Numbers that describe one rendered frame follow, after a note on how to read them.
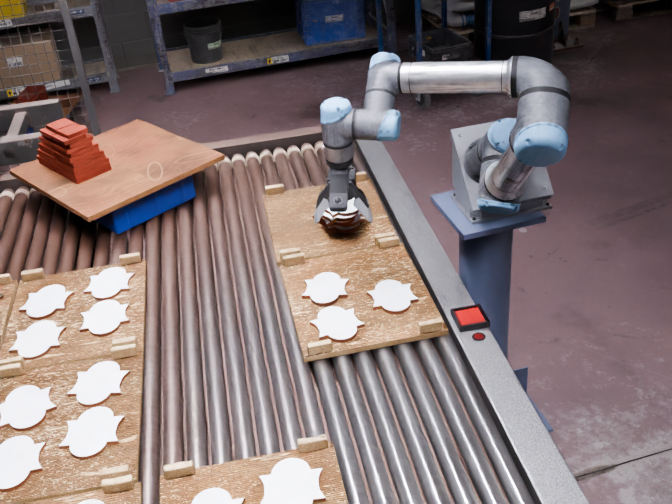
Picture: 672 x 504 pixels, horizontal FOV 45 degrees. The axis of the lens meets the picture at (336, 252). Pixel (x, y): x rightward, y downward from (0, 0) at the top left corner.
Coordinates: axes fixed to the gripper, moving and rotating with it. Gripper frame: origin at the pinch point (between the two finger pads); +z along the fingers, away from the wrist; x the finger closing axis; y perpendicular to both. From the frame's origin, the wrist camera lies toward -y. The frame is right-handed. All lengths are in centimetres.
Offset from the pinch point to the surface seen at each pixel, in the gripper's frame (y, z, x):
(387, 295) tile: -19.9, 7.4, -11.9
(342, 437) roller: -66, 6, -4
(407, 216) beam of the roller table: 24.2, 14.9, -16.6
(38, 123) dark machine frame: 99, 21, 129
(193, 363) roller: -42, 9, 34
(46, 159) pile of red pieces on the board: 41, 3, 99
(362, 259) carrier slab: -1.6, 10.5, -4.6
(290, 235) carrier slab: 11.9, 12.2, 17.1
